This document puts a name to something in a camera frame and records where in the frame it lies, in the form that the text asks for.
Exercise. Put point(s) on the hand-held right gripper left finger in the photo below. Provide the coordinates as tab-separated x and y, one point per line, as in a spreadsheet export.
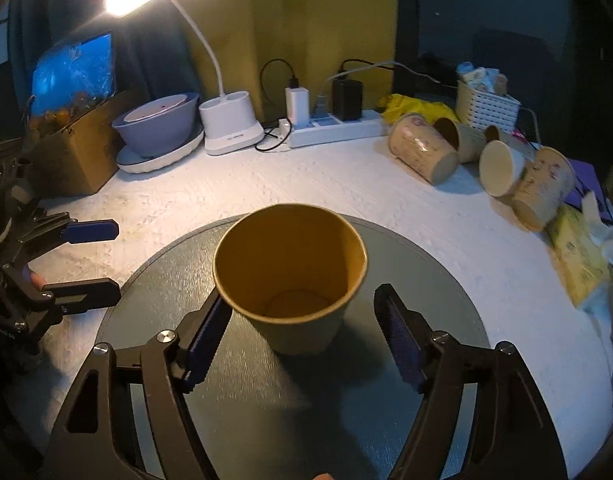
209	340

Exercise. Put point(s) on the paper cup white inside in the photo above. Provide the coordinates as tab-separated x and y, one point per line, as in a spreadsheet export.
501	170

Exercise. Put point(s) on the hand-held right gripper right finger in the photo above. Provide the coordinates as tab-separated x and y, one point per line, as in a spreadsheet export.
399	340

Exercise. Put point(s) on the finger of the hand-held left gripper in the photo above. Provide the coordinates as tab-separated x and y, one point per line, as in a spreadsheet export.
91	231
86	294

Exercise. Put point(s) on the purple bowl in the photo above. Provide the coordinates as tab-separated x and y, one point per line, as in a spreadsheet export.
156	137

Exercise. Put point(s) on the black charger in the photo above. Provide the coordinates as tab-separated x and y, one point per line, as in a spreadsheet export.
347	100

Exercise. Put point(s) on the yellow tissue pack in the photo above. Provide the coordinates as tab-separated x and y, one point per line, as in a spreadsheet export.
578	260

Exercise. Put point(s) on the dark blue curtain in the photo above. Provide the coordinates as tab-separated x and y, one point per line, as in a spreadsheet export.
151	50

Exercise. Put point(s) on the large printed paper cup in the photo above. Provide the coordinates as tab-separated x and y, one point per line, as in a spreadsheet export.
419	147

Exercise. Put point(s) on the purple mat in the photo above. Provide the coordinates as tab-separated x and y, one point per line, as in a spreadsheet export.
588	177

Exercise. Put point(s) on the tall printed paper cup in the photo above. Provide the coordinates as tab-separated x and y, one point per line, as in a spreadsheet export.
543	187

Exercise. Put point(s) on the white desk lamp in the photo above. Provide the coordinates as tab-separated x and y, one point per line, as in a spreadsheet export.
231	130

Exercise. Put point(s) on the white power strip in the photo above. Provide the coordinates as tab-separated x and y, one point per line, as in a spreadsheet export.
336	132

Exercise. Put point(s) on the small brown paper cup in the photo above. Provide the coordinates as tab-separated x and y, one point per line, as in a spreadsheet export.
493	133

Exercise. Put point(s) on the bundle of small packets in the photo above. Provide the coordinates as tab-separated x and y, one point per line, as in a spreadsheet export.
481	77

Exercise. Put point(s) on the white charger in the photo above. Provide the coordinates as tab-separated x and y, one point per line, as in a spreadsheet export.
298	105

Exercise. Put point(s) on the small grey plug adapter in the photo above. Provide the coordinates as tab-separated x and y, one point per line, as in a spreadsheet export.
321	106

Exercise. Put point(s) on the round grey turntable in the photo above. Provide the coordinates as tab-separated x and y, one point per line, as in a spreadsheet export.
286	410

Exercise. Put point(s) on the white round tray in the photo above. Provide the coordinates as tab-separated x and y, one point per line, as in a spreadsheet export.
156	162

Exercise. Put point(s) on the yellow cloth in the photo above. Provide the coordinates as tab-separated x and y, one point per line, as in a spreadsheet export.
416	109

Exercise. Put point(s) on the white round lid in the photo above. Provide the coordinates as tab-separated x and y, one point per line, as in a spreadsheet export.
156	109

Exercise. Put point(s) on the white tissue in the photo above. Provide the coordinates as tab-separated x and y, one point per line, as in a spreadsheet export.
603	240

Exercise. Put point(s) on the white woven basket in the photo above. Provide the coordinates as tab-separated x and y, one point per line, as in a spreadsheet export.
491	110

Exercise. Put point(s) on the plain brown paper cup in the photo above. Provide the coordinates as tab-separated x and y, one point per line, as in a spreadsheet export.
469	140

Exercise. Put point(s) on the cardboard box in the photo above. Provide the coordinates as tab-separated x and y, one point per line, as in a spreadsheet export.
71	155

